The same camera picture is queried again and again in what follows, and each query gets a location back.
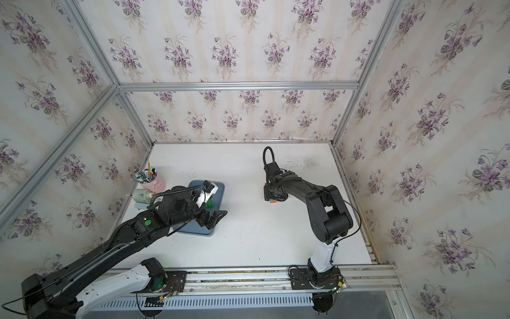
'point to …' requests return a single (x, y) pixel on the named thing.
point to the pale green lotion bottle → (143, 195)
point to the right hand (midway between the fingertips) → (276, 195)
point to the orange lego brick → (273, 202)
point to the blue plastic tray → (192, 227)
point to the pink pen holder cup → (157, 185)
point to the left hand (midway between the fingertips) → (220, 205)
